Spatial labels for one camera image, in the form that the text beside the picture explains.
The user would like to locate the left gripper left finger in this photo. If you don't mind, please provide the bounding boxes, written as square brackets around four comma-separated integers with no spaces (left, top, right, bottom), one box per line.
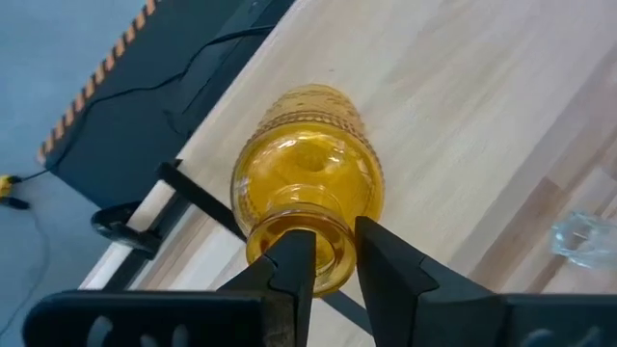
[216,229,317,347]

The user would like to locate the small yellow embossed glass vase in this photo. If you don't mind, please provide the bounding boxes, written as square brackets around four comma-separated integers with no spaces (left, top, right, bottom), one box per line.
[229,84,386,298]

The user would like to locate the thin black floor cable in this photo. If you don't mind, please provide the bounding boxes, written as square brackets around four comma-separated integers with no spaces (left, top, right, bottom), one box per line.
[0,195,52,336]

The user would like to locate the wooden shelf with black legs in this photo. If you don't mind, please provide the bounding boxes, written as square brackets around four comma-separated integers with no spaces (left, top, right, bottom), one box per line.
[157,0,617,347]

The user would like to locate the clear glass vase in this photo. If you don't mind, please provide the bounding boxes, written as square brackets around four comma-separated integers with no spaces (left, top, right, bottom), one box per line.
[549,209,617,271]

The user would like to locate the black mat with hazard stripes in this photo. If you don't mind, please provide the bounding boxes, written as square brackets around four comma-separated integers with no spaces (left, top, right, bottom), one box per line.
[37,0,296,209]

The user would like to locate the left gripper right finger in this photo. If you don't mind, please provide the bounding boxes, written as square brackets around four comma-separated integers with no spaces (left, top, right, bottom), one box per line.
[355,216,502,347]

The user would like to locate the black power cable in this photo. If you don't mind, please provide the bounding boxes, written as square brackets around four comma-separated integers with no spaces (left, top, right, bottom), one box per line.
[18,24,277,185]

